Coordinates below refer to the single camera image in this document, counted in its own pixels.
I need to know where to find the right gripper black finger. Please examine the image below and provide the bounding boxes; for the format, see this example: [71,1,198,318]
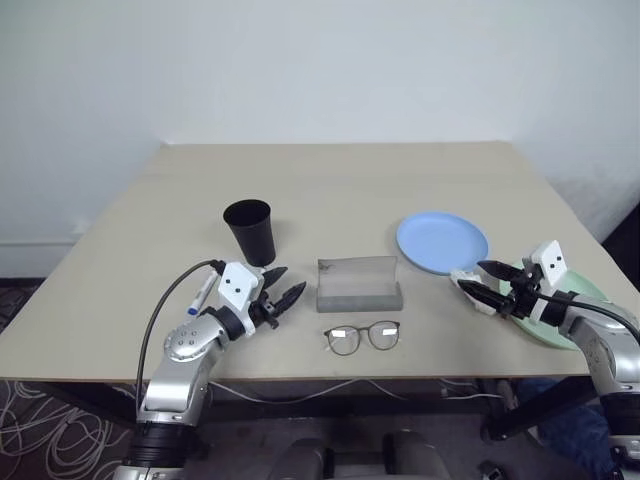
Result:
[476,259,524,286]
[456,280,514,313]

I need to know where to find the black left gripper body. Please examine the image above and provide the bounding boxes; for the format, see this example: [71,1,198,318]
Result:
[247,283,285,332]

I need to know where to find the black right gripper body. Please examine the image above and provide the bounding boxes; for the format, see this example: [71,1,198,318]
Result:
[500,266,544,320]

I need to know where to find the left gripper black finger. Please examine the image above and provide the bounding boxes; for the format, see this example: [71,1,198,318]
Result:
[262,266,290,298]
[279,281,308,314]

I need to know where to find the white crumpled tissue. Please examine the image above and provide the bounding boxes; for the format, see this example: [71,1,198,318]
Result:
[449,268,501,317]

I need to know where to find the black plastic cup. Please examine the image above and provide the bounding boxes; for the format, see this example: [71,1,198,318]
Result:
[222,198,277,268]

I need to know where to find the light green plate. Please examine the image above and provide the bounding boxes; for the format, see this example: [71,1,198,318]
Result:
[499,268,624,352]

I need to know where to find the clear plastic glasses case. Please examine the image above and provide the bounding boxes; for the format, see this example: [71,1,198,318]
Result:
[315,255,405,314]

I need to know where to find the white marker with blue cap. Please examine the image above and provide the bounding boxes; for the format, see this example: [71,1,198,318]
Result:
[186,271,219,317]

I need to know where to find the blue plate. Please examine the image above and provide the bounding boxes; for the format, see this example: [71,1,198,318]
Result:
[395,211,491,277]

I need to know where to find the thin-framed round eyeglasses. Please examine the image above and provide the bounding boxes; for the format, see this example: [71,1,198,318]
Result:
[322,320,403,358]

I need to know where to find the blue fabric object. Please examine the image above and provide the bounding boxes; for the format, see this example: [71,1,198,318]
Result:
[517,378,614,480]

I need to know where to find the dark rounded shape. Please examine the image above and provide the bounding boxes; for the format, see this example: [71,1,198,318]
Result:
[277,436,337,480]

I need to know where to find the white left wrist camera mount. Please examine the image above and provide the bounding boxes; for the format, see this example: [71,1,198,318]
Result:
[215,261,266,337]

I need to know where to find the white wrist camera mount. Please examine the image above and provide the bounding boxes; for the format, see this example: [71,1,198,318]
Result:
[215,261,266,337]
[521,240,569,322]

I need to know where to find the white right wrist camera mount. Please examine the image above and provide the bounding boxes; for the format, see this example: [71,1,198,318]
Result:
[521,240,569,322]

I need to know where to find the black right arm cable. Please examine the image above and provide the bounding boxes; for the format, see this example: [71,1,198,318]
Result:
[536,293,640,347]

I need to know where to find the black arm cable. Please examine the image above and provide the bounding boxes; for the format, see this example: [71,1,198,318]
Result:
[135,259,224,401]
[536,293,640,347]

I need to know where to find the white cable under table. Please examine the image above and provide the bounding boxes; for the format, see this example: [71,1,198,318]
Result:
[208,377,489,404]

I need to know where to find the black metal table frame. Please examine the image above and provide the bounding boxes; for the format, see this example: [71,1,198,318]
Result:
[0,378,599,444]

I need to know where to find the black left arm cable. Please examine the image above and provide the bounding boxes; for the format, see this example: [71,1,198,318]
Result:
[135,259,224,401]

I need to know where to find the tangled white floor cables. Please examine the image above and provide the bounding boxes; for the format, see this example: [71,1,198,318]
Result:
[0,379,137,480]

